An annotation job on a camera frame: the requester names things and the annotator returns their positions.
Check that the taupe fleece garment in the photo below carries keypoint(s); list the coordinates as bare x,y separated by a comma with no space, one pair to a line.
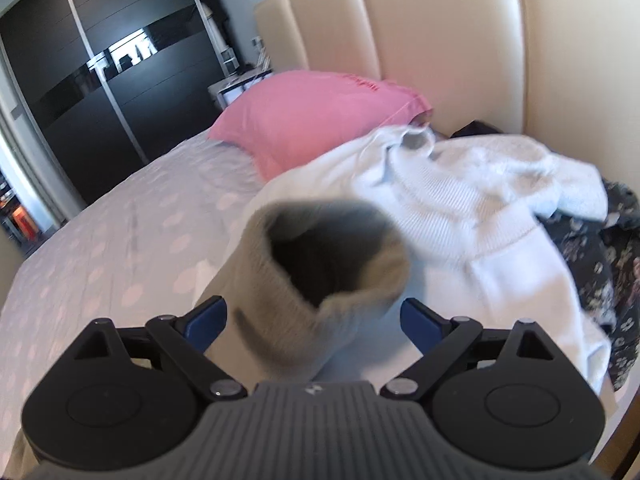
280,320

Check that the white nightstand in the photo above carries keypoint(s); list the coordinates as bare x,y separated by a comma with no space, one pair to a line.
235,87

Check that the bookshelf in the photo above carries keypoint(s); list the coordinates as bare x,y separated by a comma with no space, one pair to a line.
20,215

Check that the pale blue sweatshirt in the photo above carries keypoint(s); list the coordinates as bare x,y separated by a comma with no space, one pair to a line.
525,300

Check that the dark floral garment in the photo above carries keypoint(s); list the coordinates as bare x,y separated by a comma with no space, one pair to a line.
600,260

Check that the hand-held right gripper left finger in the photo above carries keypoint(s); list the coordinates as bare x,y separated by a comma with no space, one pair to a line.
205,327

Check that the black cloth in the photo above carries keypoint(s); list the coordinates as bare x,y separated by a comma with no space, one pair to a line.
477,129

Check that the beige padded headboard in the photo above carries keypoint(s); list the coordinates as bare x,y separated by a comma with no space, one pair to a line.
450,35

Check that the black sliding wardrobe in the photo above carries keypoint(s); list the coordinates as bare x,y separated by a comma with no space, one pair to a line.
100,85

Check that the pink pillow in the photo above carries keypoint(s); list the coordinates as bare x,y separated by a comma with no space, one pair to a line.
310,115

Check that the polka dot bed sheet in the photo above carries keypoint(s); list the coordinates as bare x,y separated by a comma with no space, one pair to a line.
125,220

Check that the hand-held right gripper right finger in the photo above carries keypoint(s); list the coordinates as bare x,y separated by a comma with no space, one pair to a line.
422,327

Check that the white knit sweater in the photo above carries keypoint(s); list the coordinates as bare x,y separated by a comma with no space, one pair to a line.
460,200

